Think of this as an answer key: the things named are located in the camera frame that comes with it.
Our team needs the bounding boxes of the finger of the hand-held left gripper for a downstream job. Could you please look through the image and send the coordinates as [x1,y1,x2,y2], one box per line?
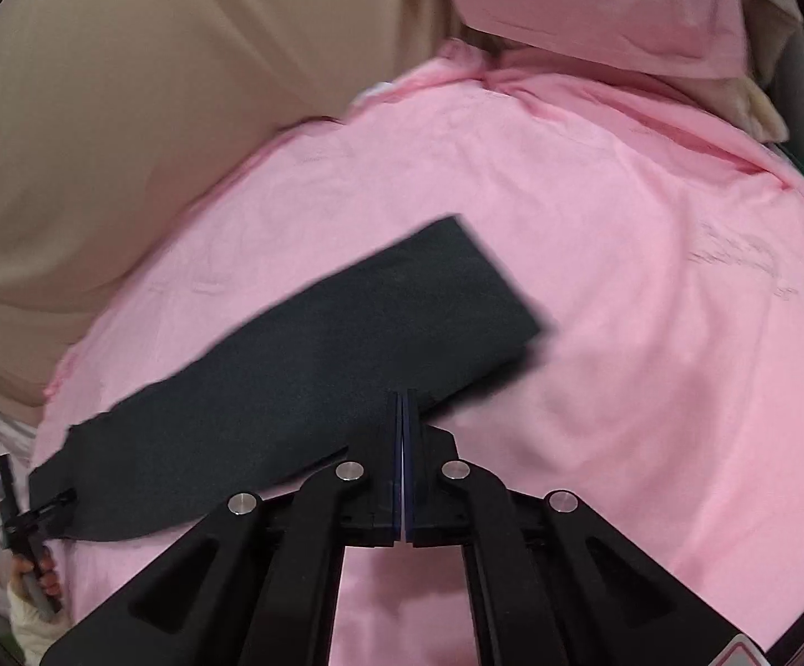
[26,489,78,526]

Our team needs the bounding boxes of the dark grey pants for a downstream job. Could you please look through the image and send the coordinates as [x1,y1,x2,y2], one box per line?
[27,215,559,543]

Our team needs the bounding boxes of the beige curtain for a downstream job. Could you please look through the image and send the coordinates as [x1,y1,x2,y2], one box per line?
[0,0,465,426]

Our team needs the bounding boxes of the person's left hand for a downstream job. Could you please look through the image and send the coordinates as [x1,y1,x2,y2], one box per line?
[12,550,64,602]

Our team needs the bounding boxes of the pink pillow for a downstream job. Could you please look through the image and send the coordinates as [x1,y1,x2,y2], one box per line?
[421,0,754,82]

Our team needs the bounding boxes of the cream cloth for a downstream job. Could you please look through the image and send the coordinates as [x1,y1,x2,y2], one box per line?
[726,0,804,143]

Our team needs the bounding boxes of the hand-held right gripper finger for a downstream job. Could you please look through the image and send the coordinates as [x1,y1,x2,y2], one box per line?
[402,390,772,666]
[39,390,403,666]

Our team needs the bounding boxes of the pink bed sheet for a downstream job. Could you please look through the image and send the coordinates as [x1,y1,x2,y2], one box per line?
[31,38,804,666]

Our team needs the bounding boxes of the person's left forearm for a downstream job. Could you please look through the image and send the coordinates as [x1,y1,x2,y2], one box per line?
[6,581,75,664]

